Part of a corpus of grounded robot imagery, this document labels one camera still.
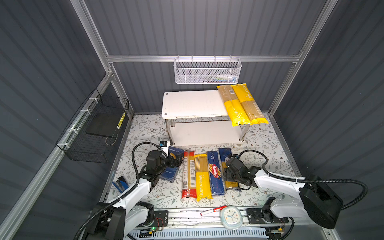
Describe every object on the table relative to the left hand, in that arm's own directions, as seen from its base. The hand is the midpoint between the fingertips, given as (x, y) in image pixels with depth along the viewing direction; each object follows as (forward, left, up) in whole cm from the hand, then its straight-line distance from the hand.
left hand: (176, 152), depth 85 cm
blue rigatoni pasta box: (-6, -1, +6) cm, 9 cm away
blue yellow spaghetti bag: (+2, -31, -8) cm, 32 cm away
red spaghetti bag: (-15, -7, -9) cm, 19 cm away
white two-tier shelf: (+6, -13, +22) cm, 26 cm away
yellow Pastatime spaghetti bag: (-18, -15, -9) cm, 25 cm away
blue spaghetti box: (-12, -22, -8) cm, 27 cm away
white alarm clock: (-33, -27, -9) cm, 43 cm away
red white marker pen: (-28, -21, -10) cm, 37 cm away
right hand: (-11, -31, -11) cm, 35 cm away
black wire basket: (+2, +40, +17) cm, 43 cm away
